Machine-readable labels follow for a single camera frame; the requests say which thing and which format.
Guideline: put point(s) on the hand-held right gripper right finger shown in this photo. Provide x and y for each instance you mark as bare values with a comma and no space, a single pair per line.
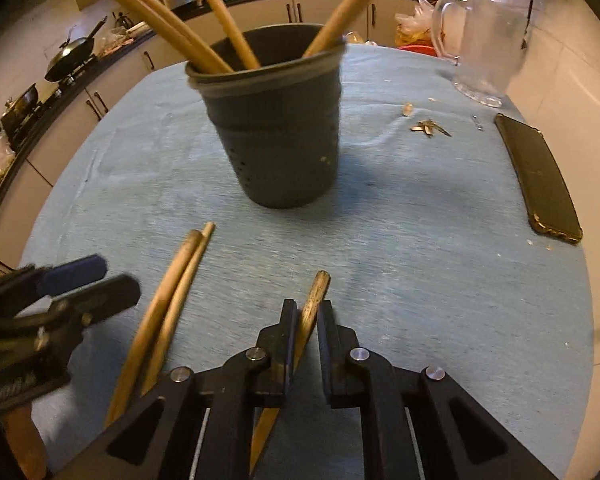
337,360

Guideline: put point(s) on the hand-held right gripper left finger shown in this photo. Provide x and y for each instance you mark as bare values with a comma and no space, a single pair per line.
275,360

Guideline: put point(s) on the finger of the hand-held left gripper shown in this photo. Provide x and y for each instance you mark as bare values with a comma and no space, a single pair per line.
72,272
105,297

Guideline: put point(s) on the dark grey utensil cup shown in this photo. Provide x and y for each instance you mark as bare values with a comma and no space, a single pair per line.
280,130

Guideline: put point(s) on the person's left forearm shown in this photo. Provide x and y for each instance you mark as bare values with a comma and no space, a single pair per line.
25,440

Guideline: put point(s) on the blue tablecloth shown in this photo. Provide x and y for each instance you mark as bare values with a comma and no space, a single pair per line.
405,260

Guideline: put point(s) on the black countertop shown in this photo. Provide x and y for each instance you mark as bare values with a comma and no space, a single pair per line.
40,115

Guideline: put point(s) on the steel pot with lid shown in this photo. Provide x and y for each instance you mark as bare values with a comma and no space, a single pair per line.
19,110

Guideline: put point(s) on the black wok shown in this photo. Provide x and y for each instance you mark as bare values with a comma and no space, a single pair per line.
72,55

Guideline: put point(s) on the small bunch of keys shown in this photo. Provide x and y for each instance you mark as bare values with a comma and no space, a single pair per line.
430,128

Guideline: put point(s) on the black smartphone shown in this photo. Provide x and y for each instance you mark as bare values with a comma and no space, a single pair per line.
537,180

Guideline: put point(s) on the red bucket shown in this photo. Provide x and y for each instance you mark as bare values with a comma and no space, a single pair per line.
417,51

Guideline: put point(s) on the yellow plastic bag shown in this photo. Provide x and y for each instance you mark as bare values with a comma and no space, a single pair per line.
415,25

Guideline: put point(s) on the clear glass pitcher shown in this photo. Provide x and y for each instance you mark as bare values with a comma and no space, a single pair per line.
485,40

